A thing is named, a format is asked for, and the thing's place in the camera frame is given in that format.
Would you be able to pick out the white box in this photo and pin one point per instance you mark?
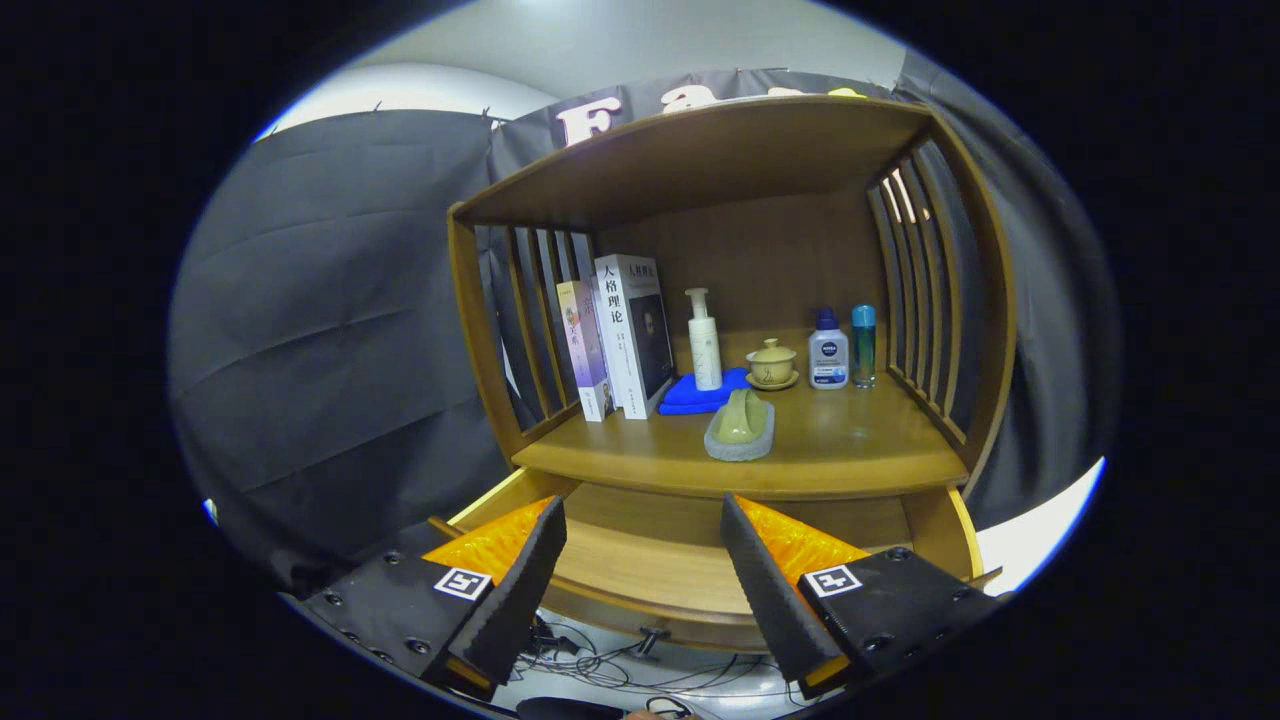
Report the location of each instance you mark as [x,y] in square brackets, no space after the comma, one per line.
[1040,525]

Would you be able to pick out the wooden cabinet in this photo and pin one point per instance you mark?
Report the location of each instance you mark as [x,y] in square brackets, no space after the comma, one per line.
[780,260]

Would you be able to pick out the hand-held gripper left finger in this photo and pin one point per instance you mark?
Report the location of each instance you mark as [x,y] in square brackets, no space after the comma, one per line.
[515,600]

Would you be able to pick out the white book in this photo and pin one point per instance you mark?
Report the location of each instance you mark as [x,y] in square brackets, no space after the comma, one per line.
[620,340]

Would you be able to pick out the yellow lidded tea cup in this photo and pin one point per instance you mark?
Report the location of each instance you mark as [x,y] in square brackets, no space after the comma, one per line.
[772,365]

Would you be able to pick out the wooden drawer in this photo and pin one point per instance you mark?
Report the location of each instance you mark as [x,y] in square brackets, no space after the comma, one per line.
[640,560]

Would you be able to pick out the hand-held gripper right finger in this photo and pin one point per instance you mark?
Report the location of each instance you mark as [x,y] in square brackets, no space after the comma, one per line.
[770,610]

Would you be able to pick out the wooden countertop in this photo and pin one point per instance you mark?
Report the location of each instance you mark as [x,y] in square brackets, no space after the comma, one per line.
[840,440]

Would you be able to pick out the blue folded cloth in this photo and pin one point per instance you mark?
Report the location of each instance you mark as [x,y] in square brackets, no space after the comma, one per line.
[685,395]

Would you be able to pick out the purple book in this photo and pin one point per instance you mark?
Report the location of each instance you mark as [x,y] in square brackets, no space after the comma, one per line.
[585,350]

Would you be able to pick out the clear blue bottle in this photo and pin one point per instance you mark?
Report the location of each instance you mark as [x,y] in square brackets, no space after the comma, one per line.
[864,350]

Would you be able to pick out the white lotion bottle blue cap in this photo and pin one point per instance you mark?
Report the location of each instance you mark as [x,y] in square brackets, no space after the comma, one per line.
[828,360]

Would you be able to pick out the white pump bottle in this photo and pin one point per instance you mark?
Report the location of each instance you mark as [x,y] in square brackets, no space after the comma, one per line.
[705,350]

